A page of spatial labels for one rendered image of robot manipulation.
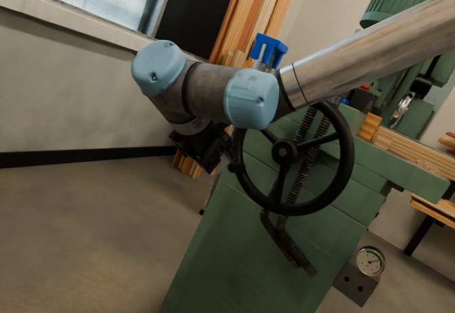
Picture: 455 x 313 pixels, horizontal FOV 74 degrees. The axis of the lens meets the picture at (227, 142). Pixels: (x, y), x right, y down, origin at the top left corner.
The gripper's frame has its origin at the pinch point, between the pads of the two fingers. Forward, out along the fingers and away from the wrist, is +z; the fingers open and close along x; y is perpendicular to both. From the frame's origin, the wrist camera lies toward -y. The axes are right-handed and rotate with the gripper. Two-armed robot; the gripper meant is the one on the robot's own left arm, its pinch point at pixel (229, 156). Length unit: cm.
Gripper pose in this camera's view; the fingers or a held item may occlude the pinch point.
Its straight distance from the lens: 70.5
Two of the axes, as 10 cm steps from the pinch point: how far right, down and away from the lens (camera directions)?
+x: 7.5, 4.7, -4.7
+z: 2.5, 4.5, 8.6
